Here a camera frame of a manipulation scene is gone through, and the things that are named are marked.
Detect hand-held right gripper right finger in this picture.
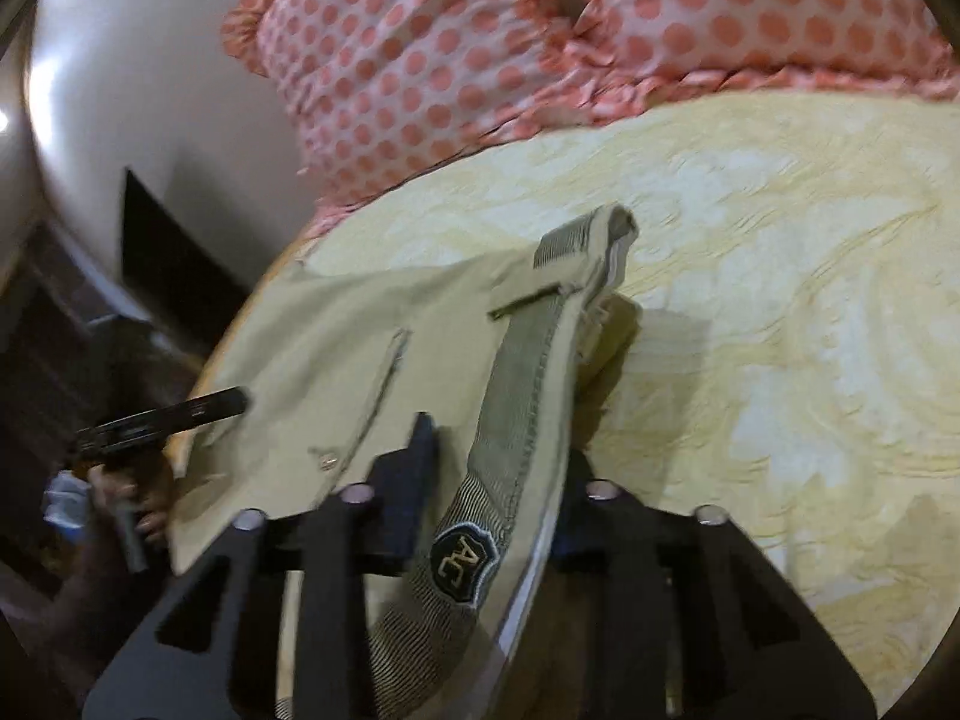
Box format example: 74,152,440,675
517,447,878,720

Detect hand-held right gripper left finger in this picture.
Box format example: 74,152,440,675
81,411,442,720

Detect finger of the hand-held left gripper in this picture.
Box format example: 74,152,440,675
75,385,251,458

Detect khaki pants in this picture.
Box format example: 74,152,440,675
166,202,643,720

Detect person's left hand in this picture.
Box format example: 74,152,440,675
88,453,178,550

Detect blue white cloth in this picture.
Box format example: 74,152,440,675
42,468,94,542

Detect yellow patterned bed sheet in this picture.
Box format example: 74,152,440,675
169,87,960,716

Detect pink polka dot pillow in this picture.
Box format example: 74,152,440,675
562,0,958,103
220,0,601,220

